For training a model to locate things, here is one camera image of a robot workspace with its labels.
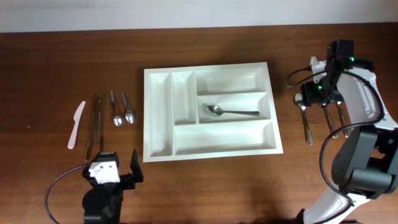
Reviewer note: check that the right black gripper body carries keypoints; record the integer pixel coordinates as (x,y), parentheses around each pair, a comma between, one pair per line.
(315,94)

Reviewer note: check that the large metal spoon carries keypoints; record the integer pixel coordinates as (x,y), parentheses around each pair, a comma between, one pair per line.
(216,111)
(306,124)

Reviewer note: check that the metal fork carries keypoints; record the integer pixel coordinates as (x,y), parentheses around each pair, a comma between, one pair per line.
(342,118)
(329,120)

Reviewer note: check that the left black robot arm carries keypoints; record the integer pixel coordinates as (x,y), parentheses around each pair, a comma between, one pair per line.
(102,203)

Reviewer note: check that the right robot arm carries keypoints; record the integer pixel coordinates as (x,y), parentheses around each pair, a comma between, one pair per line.
(358,161)

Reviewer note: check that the small metal teaspoon right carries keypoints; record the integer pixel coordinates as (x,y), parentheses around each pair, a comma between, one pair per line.
(129,115)

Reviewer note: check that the small metal teaspoon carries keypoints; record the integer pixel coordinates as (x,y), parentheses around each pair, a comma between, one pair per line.
(129,115)
(117,119)

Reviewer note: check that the small metal teaspoon left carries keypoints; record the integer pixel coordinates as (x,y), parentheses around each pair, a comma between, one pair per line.
(117,119)

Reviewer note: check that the white plastic cutlery tray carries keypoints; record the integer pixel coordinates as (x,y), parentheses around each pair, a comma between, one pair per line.
(176,126)

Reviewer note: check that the long metal tongs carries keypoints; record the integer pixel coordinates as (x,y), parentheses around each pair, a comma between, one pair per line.
(95,126)

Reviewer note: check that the pink plastic knife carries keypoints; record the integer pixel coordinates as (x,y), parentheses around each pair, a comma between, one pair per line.
(76,118)

